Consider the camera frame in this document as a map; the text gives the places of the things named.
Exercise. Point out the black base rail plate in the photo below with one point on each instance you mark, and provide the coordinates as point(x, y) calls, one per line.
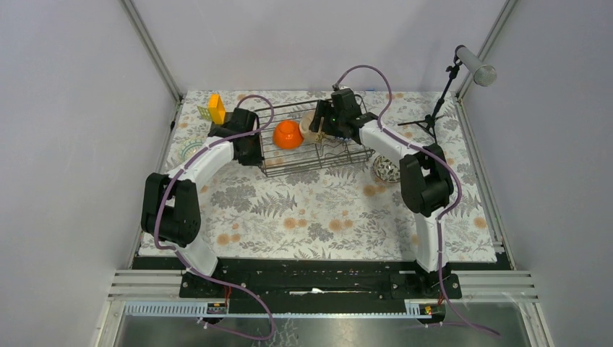
point(251, 286)

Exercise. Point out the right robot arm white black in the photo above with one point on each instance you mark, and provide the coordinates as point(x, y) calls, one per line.
point(426, 183)

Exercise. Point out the floral patterned table mat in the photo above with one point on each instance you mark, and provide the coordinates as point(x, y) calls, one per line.
point(339, 213)

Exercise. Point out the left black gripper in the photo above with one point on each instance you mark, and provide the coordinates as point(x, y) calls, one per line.
point(257, 157)

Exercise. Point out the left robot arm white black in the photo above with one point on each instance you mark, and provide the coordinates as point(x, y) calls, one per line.
point(171, 208)

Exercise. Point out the orange yellow block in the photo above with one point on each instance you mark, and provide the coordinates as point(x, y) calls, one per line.
point(216, 109)

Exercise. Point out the black microphone tripod stand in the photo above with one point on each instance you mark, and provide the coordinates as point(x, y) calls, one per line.
point(428, 123)

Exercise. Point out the silver microphone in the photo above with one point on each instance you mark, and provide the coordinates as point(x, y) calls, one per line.
point(483, 74)

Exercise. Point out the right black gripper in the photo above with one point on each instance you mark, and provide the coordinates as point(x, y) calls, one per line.
point(324, 108)

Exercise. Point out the black wire dish rack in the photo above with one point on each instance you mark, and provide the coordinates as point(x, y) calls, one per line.
point(325, 152)

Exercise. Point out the orange bowl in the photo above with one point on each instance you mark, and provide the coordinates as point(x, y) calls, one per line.
point(287, 135)

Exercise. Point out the beige bowl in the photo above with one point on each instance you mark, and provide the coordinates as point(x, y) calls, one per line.
point(304, 127)

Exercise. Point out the pink speckled bowl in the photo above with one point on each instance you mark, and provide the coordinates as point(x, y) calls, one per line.
point(385, 170)

